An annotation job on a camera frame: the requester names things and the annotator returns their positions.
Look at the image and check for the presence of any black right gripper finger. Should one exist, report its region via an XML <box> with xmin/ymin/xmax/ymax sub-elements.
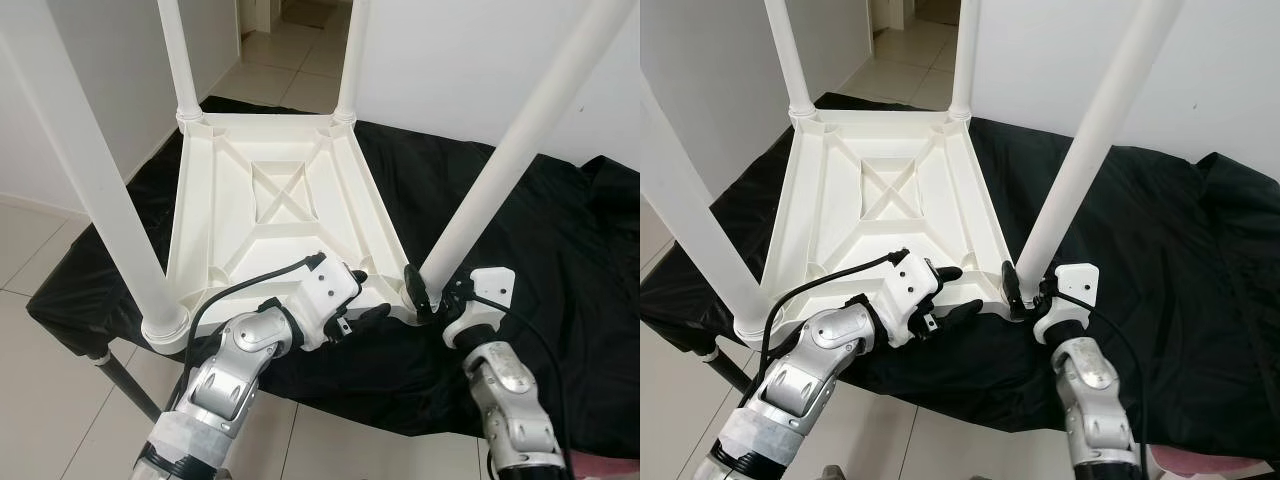
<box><xmin>403</xmin><ymin>264</ymin><xmax>433</xmax><ymax>323</ymax></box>
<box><xmin>1000</xmin><ymin>262</ymin><xmax>1023</xmax><ymax>319</ymax></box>

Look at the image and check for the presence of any white plastic table top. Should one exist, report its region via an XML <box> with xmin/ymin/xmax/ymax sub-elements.
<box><xmin>140</xmin><ymin>110</ymin><xmax>441</xmax><ymax>356</ymax></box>
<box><xmin>735</xmin><ymin>108</ymin><xmax>1026</xmax><ymax>346</ymax></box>

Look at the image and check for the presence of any black metal table leg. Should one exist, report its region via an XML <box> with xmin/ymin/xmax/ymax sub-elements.
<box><xmin>95</xmin><ymin>350</ymin><xmax>161</xmax><ymax>421</ymax></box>
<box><xmin>700</xmin><ymin>345</ymin><xmax>756</xmax><ymax>393</ymax></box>

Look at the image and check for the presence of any pink round seat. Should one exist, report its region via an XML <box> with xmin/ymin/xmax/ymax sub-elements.
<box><xmin>1150</xmin><ymin>447</ymin><xmax>1280</xmax><ymax>479</ymax></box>
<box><xmin>570</xmin><ymin>455</ymin><xmax>641</xmax><ymax>480</ymax></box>

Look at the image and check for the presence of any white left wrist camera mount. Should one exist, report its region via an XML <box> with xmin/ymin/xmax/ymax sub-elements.
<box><xmin>290</xmin><ymin>258</ymin><xmax>366</xmax><ymax>351</ymax></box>
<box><xmin>870</xmin><ymin>252</ymin><xmax>941</xmax><ymax>346</ymax></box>

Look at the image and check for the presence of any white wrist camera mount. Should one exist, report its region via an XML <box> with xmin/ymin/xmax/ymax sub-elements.
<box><xmin>440</xmin><ymin>267</ymin><xmax>516</xmax><ymax>349</ymax></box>
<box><xmin>870</xmin><ymin>252</ymin><xmax>941</xmax><ymax>346</ymax></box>
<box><xmin>290</xmin><ymin>258</ymin><xmax>366</xmax><ymax>351</ymax></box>
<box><xmin>1030</xmin><ymin>263</ymin><xmax>1101</xmax><ymax>343</ymax></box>

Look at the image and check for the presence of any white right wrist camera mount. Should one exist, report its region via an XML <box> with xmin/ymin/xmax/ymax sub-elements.
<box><xmin>440</xmin><ymin>267</ymin><xmax>516</xmax><ymax>349</ymax></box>
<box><xmin>1030</xmin><ymin>263</ymin><xmax>1101</xmax><ymax>343</ymax></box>

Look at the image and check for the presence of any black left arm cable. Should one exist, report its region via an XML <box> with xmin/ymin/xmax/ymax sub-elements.
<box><xmin>165</xmin><ymin>252</ymin><xmax>326</xmax><ymax>411</ymax></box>
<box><xmin>760</xmin><ymin>248</ymin><xmax>911</xmax><ymax>391</ymax></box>

